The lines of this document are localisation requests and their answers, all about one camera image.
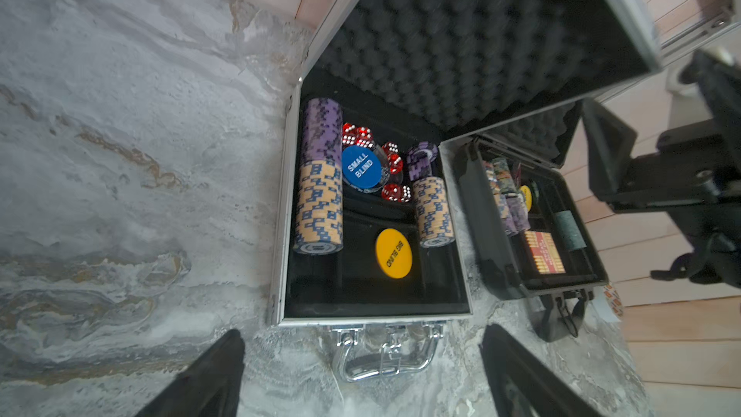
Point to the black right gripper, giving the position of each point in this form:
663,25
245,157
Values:
705,159

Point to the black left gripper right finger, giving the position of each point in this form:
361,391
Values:
521,385

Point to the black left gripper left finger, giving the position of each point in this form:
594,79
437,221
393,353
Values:
210,386

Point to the dark grey poker case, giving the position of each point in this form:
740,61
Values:
535,148

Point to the silver aluminium poker case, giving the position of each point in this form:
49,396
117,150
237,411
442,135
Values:
435,71

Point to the poker chip stack row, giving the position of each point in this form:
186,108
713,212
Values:
509,200

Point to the green chip stack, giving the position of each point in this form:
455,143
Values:
569,230

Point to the playing card deck box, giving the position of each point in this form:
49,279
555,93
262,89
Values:
545,254

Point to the short purple tan chip stack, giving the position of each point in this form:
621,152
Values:
429,196

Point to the yellow big blind button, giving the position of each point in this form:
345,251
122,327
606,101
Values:
393,254

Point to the blue small blind button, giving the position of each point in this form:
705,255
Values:
361,167

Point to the red dice group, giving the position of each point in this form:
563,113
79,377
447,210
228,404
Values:
392,187

